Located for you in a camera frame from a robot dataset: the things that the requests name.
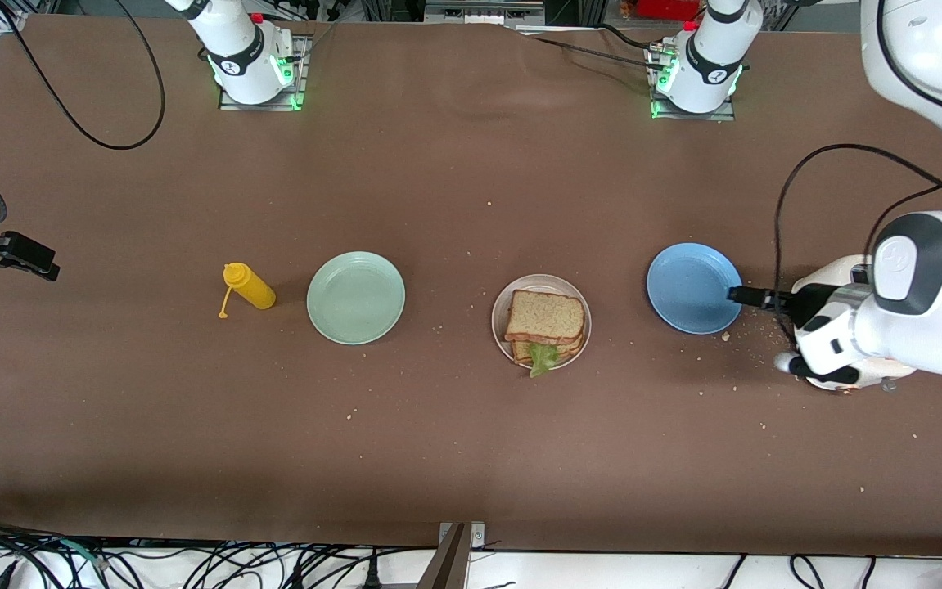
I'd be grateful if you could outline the brown-crust bread slice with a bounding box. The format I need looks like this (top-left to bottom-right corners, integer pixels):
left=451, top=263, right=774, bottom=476
left=505, top=289, right=586, bottom=345
left=512, top=338, right=586, bottom=366

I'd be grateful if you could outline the green lettuce leaf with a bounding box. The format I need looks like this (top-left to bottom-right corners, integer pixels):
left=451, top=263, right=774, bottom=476
left=528, top=344, right=560, bottom=379

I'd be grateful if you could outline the yellow squeeze sauce bottle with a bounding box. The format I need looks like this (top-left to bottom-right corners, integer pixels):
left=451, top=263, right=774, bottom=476
left=219, top=263, right=277, bottom=319

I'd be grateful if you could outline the blue round plate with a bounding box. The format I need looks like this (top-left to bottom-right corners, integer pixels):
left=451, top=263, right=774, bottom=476
left=647, top=243, right=744, bottom=335

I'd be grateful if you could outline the beige round plate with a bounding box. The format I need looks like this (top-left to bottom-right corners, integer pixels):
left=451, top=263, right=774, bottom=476
left=492, top=274, right=592, bottom=371

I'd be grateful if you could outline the green round plate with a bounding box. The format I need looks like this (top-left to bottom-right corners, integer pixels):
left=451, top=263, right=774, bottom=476
left=307, top=251, right=406, bottom=345

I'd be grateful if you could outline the white two-slot toaster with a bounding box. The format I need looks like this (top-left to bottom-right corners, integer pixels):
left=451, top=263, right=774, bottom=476
left=791, top=254, right=917, bottom=394

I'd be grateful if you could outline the red box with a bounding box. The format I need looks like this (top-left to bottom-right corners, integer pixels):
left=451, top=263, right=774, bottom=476
left=634, top=0, right=702, bottom=21

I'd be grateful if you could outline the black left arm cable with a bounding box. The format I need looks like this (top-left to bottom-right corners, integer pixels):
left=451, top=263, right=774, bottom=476
left=773, top=0, right=942, bottom=344

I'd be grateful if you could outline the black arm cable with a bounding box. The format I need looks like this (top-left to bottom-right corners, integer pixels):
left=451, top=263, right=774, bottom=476
left=773, top=0, right=942, bottom=344
left=0, top=0, right=167, bottom=228

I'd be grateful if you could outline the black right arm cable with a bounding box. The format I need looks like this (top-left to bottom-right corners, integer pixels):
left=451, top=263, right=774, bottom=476
left=0, top=0, right=167, bottom=228

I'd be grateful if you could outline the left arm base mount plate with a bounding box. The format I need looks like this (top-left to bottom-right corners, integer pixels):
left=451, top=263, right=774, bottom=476
left=647, top=45, right=737, bottom=122

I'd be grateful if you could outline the black base power cable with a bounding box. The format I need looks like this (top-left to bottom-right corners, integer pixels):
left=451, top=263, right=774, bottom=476
left=512, top=23, right=672, bottom=70

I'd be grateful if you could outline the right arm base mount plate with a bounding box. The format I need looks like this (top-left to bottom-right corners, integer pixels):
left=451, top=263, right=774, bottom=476
left=217, top=34, right=309, bottom=111

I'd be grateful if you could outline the grey aluminium rail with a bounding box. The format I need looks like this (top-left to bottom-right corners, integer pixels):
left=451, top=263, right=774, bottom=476
left=426, top=0, right=545, bottom=25

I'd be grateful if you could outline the aluminium camera post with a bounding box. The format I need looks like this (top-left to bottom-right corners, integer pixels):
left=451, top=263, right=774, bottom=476
left=416, top=522, right=486, bottom=589

